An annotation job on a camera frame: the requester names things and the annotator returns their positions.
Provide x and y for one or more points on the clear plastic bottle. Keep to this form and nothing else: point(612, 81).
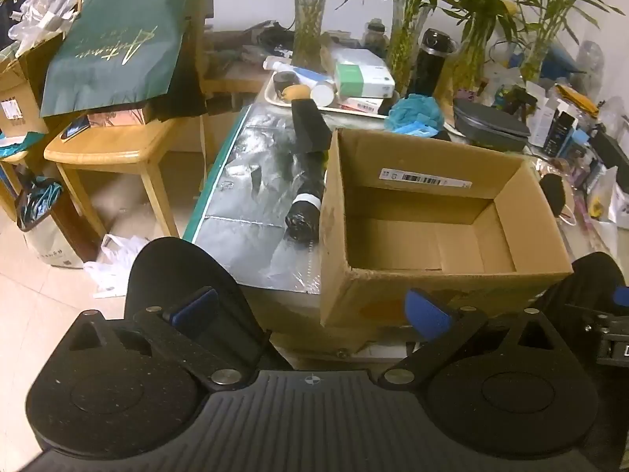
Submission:
point(592, 59)

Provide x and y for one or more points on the green and white tissue box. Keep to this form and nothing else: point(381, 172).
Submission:
point(363, 78)

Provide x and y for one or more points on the brown cardboard box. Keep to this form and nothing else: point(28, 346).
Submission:
point(403, 241)

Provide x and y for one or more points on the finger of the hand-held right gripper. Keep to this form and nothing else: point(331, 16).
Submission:
point(623, 296)

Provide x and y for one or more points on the dark phone with blue screen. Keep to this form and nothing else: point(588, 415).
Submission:
point(74, 129)

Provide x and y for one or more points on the pink and white flat box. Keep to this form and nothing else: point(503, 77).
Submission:
point(361, 103)

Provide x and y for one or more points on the wooden side table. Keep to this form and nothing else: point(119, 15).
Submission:
point(12, 157)
point(113, 147)

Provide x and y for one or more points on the white plastic bag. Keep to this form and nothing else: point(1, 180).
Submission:
point(115, 265)

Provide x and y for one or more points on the teal bath loofah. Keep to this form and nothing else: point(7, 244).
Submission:
point(415, 108)

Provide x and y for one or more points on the brown paper bag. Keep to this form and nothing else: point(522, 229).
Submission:
point(330, 54)

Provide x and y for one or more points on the white plastic tray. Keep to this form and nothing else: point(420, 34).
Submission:
point(269, 92)

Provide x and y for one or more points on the green paper shopping bag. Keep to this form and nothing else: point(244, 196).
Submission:
point(118, 34)

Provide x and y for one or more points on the white capped jar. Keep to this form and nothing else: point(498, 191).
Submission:
point(323, 93)

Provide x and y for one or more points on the labelled cardboard box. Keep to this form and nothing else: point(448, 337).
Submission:
point(24, 88)

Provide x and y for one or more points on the glass vase with lucky bamboo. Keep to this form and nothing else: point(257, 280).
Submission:
point(408, 39)
point(471, 59)
point(309, 24)
point(535, 54)

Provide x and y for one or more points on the yellow and black packet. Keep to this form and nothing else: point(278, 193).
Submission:
point(577, 98)

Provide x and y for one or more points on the rose gold box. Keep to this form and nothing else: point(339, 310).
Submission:
point(118, 117)

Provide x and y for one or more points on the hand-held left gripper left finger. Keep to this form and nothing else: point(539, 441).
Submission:
point(196, 310)

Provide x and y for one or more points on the clear packet with yellow print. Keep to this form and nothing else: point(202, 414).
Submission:
point(607, 201)

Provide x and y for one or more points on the small black tripod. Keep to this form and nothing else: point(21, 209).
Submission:
point(521, 101)

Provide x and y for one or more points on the wooden chair frame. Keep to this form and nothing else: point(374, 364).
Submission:
point(196, 19)

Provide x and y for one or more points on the black garbage bag roll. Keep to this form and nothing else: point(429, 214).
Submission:
point(304, 191)

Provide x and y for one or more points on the white plastic-wrapped pack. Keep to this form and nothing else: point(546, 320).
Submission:
point(361, 55)

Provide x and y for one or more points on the black tape roll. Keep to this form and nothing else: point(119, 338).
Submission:
point(285, 81)

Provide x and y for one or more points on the silver foil table mat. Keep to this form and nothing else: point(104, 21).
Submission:
point(245, 196)

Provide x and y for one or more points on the light blue packet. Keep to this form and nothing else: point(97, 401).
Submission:
point(423, 130)

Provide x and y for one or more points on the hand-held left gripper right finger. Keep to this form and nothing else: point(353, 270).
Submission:
point(427, 312)

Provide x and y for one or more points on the black device box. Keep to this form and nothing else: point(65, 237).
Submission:
point(612, 155)

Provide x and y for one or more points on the low wooden table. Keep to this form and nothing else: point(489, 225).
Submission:
point(231, 86)

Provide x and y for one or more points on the glass jar with dark lid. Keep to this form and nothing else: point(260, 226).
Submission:
point(374, 34)

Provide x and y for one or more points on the black carton box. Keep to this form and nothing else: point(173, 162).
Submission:
point(560, 132)

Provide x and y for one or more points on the black rounded object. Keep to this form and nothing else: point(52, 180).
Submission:
point(594, 275)

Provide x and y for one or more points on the dark clutter pile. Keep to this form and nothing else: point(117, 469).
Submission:
point(245, 44)

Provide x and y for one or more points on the white carton box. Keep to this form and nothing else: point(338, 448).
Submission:
point(540, 113)

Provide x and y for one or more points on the grey zip case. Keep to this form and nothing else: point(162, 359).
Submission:
point(491, 125)

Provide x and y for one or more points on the black thermos bottle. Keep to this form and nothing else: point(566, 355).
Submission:
point(431, 64)

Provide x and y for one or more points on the white and blue tube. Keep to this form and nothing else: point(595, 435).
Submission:
point(295, 70)

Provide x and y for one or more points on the black cloth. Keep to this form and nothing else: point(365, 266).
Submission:
point(184, 83)

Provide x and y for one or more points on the beige oval sponge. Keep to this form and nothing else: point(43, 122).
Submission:
point(296, 92)

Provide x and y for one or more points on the white bag with dark liner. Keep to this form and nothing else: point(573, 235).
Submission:
point(44, 226)

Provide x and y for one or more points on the crumpled clear plastic wrap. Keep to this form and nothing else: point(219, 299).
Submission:
point(42, 14)

